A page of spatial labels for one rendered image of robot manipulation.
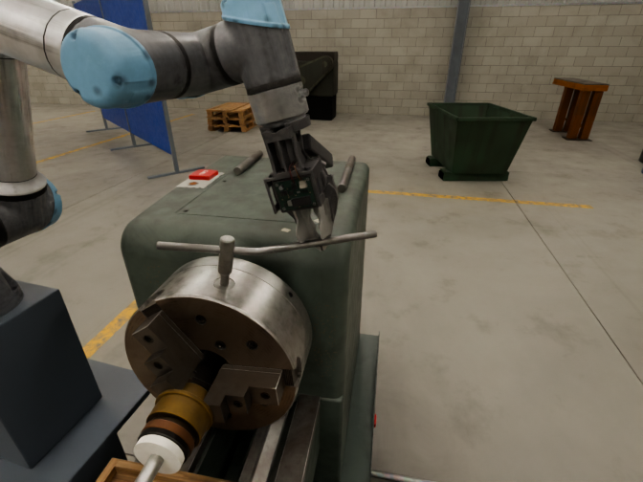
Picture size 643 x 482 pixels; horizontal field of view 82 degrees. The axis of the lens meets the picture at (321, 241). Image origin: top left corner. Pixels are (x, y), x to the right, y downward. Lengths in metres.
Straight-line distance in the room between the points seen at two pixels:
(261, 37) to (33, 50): 0.24
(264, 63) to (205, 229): 0.39
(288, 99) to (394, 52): 9.92
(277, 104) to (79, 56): 0.21
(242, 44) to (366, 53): 9.96
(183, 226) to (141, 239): 0.09
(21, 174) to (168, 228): 0.30
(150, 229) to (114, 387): 0.54
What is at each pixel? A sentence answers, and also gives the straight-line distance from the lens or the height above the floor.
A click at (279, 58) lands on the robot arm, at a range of 0.50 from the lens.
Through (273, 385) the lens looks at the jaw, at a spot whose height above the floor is 1.11.
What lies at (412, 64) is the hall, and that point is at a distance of 10.40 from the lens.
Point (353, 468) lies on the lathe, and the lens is 1.20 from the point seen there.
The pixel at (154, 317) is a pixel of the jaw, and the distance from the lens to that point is 0.64.
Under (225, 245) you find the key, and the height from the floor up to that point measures 1.31.
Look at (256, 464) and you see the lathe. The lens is 0.84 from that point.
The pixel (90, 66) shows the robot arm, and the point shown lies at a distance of 0.45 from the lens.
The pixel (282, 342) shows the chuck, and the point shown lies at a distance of 0.60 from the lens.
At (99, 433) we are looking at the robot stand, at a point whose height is 0.75.
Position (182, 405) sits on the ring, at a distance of 0.61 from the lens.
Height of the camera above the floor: 1.57
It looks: 28 degrees down
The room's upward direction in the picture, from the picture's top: straight up
